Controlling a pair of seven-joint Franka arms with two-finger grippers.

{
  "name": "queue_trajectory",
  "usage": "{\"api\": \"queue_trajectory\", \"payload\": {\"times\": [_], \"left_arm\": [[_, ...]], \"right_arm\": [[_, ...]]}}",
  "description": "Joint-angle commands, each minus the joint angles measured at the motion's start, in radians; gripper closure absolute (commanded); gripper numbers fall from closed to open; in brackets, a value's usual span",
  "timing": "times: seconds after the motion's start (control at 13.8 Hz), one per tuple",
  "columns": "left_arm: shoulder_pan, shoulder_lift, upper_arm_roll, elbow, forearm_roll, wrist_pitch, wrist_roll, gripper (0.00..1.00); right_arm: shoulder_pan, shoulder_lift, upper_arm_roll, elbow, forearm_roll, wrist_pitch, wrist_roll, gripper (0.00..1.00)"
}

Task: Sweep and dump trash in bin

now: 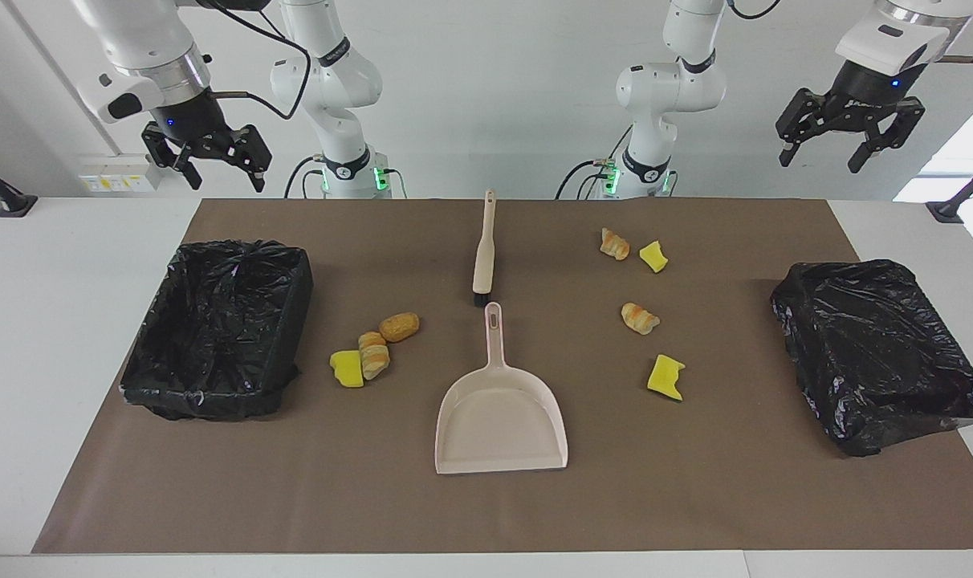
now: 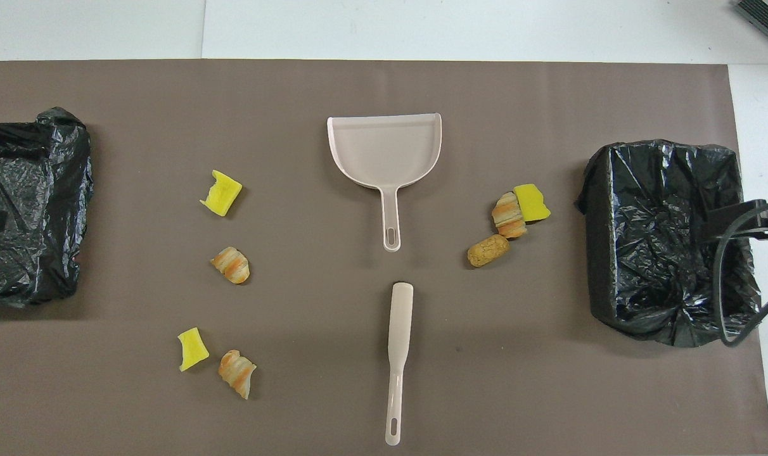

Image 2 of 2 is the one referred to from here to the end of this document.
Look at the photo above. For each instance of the notched yellow sponge piece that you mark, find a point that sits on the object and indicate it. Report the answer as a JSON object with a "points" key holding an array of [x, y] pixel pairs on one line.
{"points": [[222, 195]]}

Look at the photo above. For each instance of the striped croissant piece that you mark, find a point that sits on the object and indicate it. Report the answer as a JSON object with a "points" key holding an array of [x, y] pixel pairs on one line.
{"points": [[237, 373], [508, 216], [232, 266]]}

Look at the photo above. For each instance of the brown paper table mat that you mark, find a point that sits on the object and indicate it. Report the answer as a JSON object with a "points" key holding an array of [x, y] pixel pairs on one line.
{"points": [[358, 82]]}

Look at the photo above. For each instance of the beige plastic dustpan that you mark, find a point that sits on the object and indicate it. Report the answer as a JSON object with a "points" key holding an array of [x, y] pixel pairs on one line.
{"points": [[384, 152]]}

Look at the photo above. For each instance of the bin lined with black bag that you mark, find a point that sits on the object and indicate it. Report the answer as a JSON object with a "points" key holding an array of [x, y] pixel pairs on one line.
{"points": [[650, 221], [35, 190]]}

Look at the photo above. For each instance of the beige hand brush black bristles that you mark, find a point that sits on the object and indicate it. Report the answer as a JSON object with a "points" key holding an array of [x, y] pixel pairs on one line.
{"points": [[400, 329]]}

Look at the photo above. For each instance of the small yellow sponge piece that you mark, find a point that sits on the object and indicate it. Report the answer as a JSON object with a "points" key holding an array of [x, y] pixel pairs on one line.
{"points": [[192, 349]]}

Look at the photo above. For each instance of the grey ribbed device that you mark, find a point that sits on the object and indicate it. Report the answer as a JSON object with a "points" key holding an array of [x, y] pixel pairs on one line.
{"points": [[767, 19]]}

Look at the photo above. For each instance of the brown bread roll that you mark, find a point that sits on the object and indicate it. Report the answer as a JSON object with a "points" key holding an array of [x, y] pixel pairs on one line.
{"points": [[487, 251]]}

